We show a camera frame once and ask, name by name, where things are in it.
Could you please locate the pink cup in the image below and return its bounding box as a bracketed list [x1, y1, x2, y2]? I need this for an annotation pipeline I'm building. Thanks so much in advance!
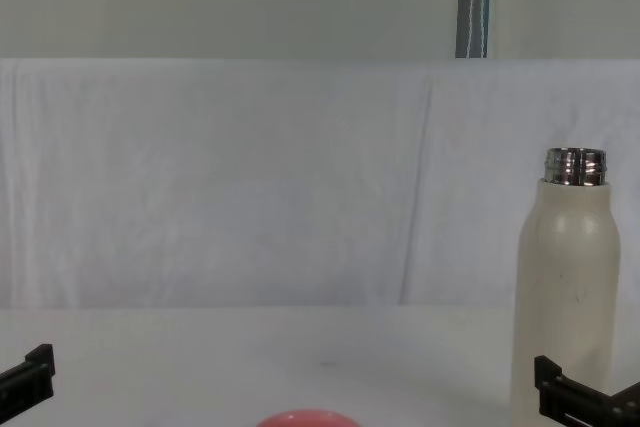
[255, 409, 362, 427]

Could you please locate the white table cloth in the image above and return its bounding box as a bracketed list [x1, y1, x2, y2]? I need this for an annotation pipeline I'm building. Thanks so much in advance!
[0, 303, 640, 427]

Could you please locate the grey striped post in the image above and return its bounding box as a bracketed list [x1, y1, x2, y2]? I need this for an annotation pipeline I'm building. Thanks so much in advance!
[454, 0, 494, 60]

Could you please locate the white curtain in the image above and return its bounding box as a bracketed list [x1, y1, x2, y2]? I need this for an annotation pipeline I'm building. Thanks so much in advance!
[0, 57, 640, 310]

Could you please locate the cream vacuum bottle steel neck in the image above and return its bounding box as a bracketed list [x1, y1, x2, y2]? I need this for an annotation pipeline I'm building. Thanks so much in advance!
[511, 147, 622, 427]

